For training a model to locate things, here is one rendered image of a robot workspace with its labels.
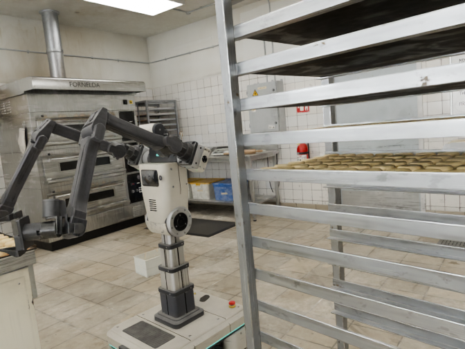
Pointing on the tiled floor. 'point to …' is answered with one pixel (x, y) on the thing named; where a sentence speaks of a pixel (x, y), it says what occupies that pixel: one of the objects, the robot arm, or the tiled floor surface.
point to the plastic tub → (148, 263)
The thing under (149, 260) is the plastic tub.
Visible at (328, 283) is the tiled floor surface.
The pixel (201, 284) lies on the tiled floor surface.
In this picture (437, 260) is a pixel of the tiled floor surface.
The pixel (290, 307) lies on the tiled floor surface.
